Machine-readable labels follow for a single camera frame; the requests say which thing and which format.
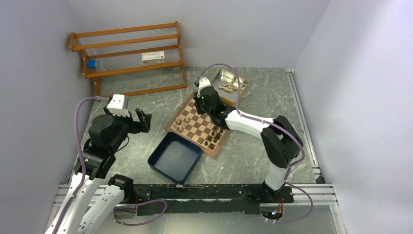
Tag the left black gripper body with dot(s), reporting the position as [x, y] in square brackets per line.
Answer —
[132, 126]

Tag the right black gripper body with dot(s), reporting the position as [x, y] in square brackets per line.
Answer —
[200, 107]

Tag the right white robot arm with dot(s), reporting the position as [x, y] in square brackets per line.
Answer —
[281, 141]

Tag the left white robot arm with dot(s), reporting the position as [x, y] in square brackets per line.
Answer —
[107, 133]

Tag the light chess pieces pile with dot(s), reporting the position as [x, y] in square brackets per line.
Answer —
[234, 85]

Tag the wooden chess board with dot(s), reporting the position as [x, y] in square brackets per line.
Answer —
[198, 127]

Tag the dark chess pieces group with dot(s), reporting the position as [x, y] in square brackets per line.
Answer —
[214, 136]

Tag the gold metal tin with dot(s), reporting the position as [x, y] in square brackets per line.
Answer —
[221, 78]

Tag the blue square tray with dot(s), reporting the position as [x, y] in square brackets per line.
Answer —
[175, 158]

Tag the wooden shelf rack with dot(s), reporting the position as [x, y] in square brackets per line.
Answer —
[119, 52]

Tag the white red box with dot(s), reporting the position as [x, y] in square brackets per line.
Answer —
[153, 57]

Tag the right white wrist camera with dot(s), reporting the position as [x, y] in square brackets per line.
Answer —
[203, 82]

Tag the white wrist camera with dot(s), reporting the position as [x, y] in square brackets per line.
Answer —
[118, 105]
[203, 82]

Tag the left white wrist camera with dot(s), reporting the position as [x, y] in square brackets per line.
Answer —
[118, 105]

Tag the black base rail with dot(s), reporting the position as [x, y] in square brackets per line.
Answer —
[205, 198]

